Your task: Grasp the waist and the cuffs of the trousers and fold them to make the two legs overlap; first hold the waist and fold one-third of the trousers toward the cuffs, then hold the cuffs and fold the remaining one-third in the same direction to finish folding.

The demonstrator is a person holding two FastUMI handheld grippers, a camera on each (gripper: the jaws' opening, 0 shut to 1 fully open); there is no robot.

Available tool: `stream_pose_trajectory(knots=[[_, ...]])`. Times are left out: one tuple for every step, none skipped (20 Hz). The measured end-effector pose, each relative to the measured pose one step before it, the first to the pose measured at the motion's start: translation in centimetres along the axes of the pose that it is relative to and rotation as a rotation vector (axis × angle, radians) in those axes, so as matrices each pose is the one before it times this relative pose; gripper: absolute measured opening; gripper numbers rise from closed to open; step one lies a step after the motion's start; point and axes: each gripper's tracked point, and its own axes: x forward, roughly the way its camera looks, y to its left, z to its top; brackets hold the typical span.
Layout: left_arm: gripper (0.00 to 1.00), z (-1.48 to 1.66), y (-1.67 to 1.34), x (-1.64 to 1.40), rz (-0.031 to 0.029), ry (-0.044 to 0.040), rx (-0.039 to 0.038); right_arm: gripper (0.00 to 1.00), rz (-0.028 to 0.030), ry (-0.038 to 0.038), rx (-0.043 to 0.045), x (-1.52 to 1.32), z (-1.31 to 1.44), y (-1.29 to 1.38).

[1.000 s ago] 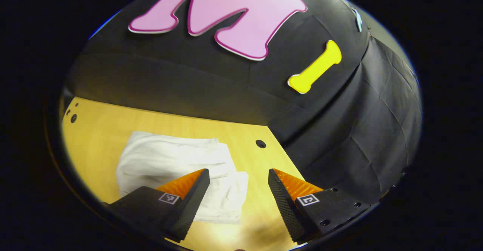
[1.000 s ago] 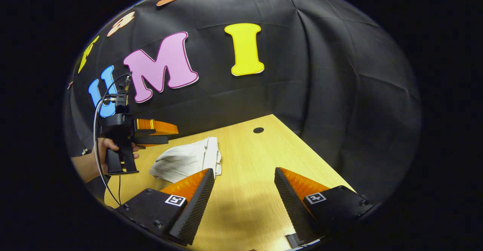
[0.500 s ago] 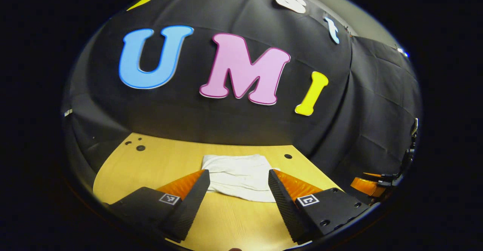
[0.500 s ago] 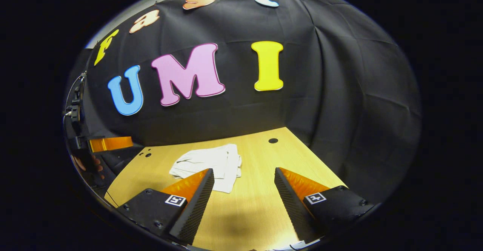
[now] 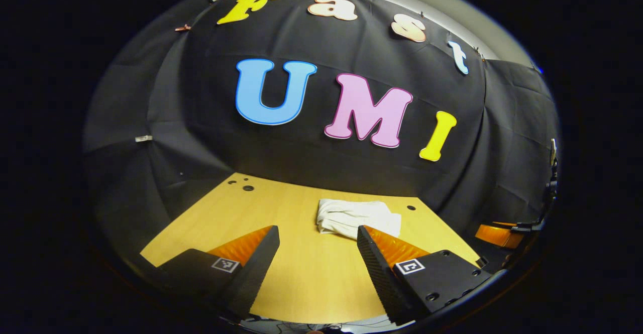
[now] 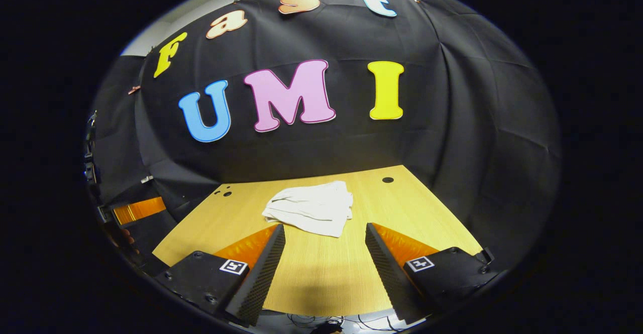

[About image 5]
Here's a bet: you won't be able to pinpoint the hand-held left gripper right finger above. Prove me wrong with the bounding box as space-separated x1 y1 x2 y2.
357 225 493 326

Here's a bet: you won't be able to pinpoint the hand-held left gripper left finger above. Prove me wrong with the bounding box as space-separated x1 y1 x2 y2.
158 225 280 319

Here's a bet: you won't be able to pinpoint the white jeans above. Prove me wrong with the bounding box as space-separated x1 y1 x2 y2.
316 198 402 240

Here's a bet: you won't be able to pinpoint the black backdrop cloth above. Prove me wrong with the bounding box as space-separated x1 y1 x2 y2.
83 0 561 274

